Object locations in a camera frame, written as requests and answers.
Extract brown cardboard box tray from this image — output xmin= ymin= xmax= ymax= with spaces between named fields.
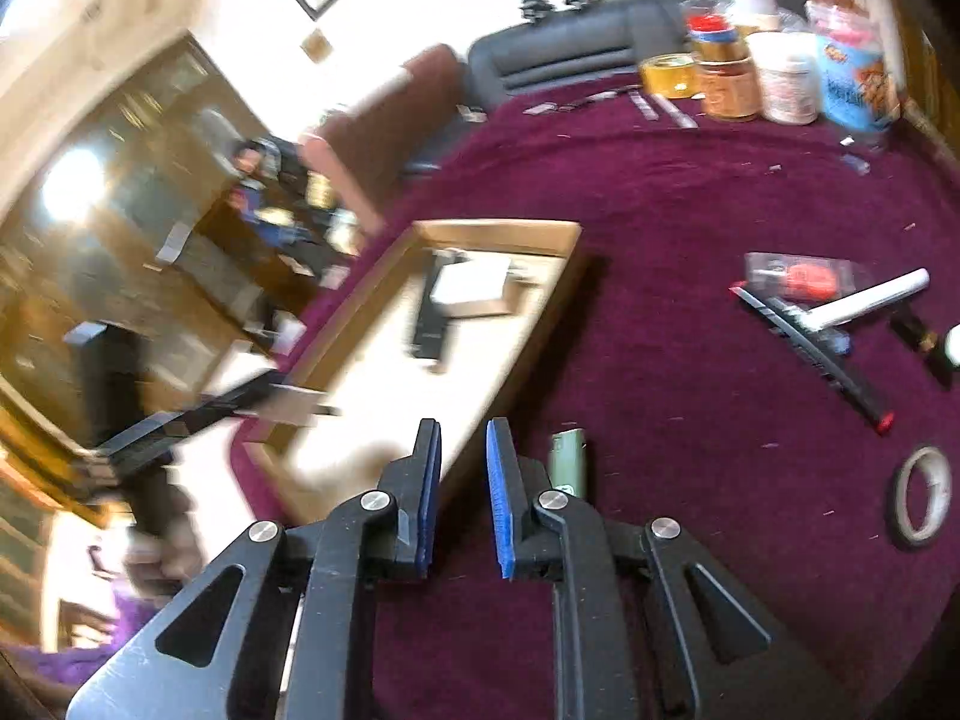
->
xmin=231 ymin=220 xmax=584 ymax=525

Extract small wall plaque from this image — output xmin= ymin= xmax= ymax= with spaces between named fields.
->
xmin=301 ymin=29 xmax=332 ymax=64

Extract black marker white caps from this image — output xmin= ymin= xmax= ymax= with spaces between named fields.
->
xmin=430 ymin=302 xmax=455 ymax=374

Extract white dropper bottle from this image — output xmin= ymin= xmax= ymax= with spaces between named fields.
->
xmin=942 ymin=325 xmax=960 ymax=369

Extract black clamp on sofa left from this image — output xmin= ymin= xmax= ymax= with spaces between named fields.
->
xmin=521 ymin=0 xmax=555 ymax=25

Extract white pen far right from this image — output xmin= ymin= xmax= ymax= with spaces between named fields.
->
xmin=652 ymin=94 xmax=698 ymax=130

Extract green lighter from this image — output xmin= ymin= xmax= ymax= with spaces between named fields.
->
xmin=547 ymin=427 xmax=587 ymax=497

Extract black lipstick tube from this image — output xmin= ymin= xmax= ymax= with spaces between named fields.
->
xmin=890 ymin=307 xmax=957 ymax=388

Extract black pen far table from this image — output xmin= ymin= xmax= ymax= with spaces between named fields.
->
xmin=556 ymin=86 xmax=640 ymax=112

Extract brown armchair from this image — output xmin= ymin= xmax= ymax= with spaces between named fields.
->
xmin=298 ymin=44 xmax=469 ymax=236

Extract white marker pen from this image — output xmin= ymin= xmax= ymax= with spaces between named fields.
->
xmin=799 ymin=268 xmax=931 ymax=333

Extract gold tin red lid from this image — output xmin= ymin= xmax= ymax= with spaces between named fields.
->
xmin=686 ymin=11 xmax=748 ymax=62

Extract black marker red caps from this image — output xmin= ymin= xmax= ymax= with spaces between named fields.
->
xmin=729 ymin=281 xmax=895 ymax=436

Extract seated person in background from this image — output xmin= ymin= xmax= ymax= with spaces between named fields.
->
xmin=229 ymin=135 xmax=316 ymax=252

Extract purple velvet tablecloth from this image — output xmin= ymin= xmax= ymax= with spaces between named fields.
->
xmin=356 ymin=99 xmax=958 ymax=718

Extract white Xiaomi charger plug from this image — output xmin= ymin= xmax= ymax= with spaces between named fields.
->
xmin=430 ymin=252 xmax=537 ymax=319

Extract white plastic tub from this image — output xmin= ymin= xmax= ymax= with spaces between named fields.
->
xmin=747 ymin=31 xmax=820 ymax=125

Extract white pen far left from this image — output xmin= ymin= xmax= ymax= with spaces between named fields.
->
xmin=628 ymin=89 xmax=659 ymax=122

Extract red item plastic packet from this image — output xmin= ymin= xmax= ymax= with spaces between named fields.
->
xmin=743 ymin=252 xmax=869 ymax=304

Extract small clear blue cap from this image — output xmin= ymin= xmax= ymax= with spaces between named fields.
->
xmin=841 ymin=154 xmax=871 ymax=176

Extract blue cartoon label jar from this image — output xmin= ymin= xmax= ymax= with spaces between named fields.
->
xmin=812 ymin=13 xmax=898 ymax=135

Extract black leather sofa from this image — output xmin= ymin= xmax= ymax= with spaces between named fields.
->
xmin=467 ymin=0 xmax=686 ymax=110

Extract black tape roll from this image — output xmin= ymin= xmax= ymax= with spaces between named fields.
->
xmin=885 ymin=445 xmax=953 ymax=553

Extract yellow tape roll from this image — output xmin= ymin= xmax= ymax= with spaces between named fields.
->
xmin=638 ymin=54 xmax=700 ymax=99

